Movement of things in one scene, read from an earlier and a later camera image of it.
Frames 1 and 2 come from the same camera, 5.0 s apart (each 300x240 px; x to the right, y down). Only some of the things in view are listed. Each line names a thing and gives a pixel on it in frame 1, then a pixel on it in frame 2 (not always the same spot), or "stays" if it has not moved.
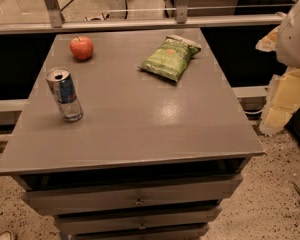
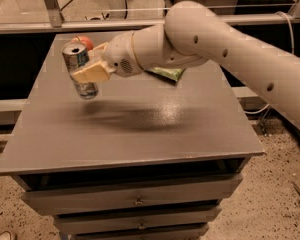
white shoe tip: [5, 235] stays
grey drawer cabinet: [129, 134] stays
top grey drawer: [133, 196] stays
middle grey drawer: [141, 222] stays
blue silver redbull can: [65, 92] -> [76, 54]
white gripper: [295, 42] -> [119, 54]
